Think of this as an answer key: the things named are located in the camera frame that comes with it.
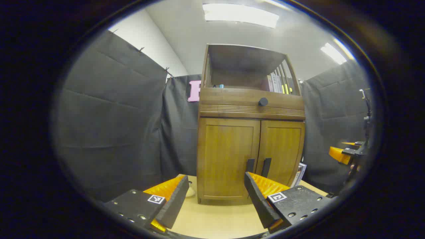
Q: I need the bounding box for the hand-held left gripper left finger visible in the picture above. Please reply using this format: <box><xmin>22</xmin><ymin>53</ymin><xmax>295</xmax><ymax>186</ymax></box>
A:
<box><xmin>103</xmin><ymin>175</ymin><xmax>190</xmax><ymax>234</ymax></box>

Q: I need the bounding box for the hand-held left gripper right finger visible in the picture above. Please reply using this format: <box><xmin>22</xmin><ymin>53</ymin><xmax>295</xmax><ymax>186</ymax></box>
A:
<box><xmin>244</xmin><ymin>172</ymin><xmax>333</xmax><ymax>234</ymax></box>

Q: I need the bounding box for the wooden shoe cabinet door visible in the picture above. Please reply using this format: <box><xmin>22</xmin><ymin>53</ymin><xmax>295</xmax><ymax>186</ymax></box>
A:
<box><xmin>255</xmin><ymin>120</ymin><xmax>305</xmax><ymax>188</ymax></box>
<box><xmin>199</xmin><ymin>118</ymin><xmax>261</xmax><ymax>201</ymax></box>

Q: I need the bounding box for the wooden double-door shoe cabinet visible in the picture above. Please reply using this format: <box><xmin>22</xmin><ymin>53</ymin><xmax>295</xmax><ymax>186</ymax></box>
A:
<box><xmin>197</xmin><ymin>44</ymin><xmax>306</xmax><ymax>204</ymax></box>

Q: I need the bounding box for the cream plush toy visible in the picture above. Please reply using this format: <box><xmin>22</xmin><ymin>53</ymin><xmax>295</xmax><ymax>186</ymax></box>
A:
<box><xmin>185</xmin><ymin>180</ymin><xmax>197</xmax><ymax>198</ymax></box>

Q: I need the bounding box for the black metal stand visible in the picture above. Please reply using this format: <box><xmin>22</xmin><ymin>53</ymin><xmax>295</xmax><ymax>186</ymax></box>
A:
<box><xmin>360</xmin><ymin>88</ymin><xmax>373</xmax><ymax>141</ymax></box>

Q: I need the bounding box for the white book with pale spine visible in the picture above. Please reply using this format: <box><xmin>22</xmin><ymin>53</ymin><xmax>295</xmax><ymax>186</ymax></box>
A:
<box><xmin>292</xmin><ymin>162</ymin><xmax>307</xmax><ymax>188</ymax></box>

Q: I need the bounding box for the ceiling light panel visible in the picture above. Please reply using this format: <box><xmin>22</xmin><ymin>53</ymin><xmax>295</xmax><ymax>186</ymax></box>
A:
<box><xmin>320</xmin><ymin>42</ymin><xmax>348</xmax><ymax>65</ymax></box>
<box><xmin>203</xmin><ymin>3</ymin><xmax>280</xmax><ymax>29</ymax></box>

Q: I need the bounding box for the row of upright books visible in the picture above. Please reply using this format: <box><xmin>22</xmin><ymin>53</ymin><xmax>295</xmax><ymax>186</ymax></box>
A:
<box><xmin>266</xmin><ymin>70</ymin><xmax>293</xmax><ymax>95</ymax></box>

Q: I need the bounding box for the wooden drawer with black knob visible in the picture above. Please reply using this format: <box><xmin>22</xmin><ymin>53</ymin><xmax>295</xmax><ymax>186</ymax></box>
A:
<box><xmin>199</xmin><ymin>88</ymin><xmax>306</xmax><ymax>120</ymax></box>

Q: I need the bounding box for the black backdrop cloth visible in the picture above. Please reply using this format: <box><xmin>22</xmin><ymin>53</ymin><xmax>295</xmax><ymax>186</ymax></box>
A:
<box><xmin>55</xmin><ymin>30</ymin><xmax>372</xmax><ymax>203</ymax></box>

